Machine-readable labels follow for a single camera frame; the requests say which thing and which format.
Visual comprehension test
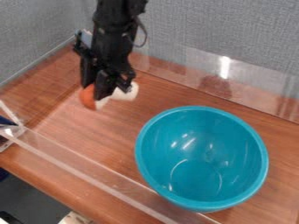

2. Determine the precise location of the dark blue object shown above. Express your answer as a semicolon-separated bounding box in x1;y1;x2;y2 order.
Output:
0;115;17;126

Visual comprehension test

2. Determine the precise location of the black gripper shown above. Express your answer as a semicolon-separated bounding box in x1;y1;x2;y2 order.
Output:
73;24;136;101

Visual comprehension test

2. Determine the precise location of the clear acrylic barrier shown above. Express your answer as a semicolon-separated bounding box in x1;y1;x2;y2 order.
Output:
0;100;220;224
0;36;74;87
129;41;299;123

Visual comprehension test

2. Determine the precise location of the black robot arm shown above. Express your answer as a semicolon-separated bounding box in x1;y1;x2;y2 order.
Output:
73;0;148;101

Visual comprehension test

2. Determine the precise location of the brown and white toy mushroom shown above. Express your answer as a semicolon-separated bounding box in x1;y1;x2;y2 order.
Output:
78;82;138;110

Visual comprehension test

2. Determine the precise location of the blue plastic bowl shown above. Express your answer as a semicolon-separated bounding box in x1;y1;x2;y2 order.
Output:
134;106;269;213

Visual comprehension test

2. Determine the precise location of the clear acrylic back barrier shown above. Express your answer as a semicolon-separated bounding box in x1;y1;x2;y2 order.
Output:
129;41;299;123

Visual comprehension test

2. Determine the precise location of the clear acrylic front barrier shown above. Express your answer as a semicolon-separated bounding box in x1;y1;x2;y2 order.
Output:
0;100;220;224

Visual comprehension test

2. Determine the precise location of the clear acrylic left barrier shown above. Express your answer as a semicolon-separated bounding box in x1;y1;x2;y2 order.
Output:
0;36;74;87

